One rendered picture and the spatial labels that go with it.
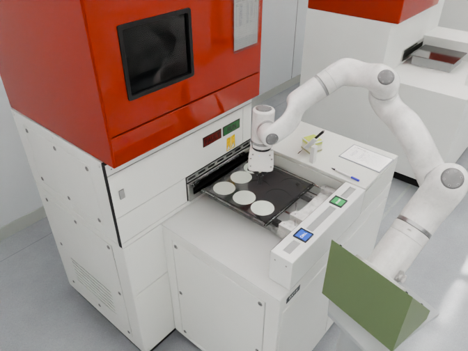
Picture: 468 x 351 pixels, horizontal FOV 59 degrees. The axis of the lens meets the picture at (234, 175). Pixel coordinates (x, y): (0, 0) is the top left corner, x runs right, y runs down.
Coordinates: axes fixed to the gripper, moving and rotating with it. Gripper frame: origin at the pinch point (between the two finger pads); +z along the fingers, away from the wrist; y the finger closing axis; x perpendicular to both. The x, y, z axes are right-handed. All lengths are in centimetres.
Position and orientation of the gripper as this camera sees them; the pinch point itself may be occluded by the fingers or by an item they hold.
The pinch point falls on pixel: (260, 178)
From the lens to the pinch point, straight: 172.0
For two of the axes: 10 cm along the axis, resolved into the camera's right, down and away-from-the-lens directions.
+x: 0.6, -5.5, 8.3
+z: -0.1, 8.4, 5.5
